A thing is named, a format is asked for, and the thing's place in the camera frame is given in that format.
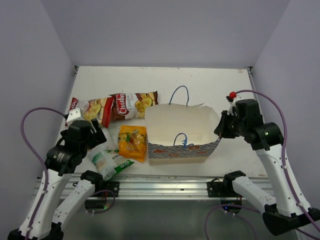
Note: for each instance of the red Chuba chips bag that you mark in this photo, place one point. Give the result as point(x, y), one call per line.
point(99, 109)

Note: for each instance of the orange candy bag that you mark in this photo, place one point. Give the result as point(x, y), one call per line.
point(132, 142)

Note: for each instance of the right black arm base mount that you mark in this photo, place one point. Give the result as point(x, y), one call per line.
point(217, 188)

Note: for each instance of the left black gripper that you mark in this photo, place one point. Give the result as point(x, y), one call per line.
point(98, 137)

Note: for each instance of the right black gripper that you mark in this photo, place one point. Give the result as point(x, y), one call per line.
point(221, 130)

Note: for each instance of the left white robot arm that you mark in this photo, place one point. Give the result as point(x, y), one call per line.
point(48, 216)

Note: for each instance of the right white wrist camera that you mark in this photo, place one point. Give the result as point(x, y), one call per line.
point(232, 98)

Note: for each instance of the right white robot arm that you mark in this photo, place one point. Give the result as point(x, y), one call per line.
point(287, 209)

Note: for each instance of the brown Chuba cassava chips bag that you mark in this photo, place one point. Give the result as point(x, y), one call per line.
point(128, 106)

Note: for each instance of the green Chuba chips bag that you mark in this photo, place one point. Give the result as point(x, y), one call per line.
point(106, 158)

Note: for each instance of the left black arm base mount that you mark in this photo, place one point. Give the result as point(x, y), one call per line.
point(105, 189)

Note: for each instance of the patterned paper bag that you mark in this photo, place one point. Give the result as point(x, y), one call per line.
point(180, 133)

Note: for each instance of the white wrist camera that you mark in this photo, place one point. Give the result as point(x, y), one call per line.
point(232, 98)
point(74, 115)

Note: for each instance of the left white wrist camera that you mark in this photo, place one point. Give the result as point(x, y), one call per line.
point(74, 115)

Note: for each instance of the aluminium mounting rail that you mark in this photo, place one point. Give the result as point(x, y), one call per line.
point(157, 187)

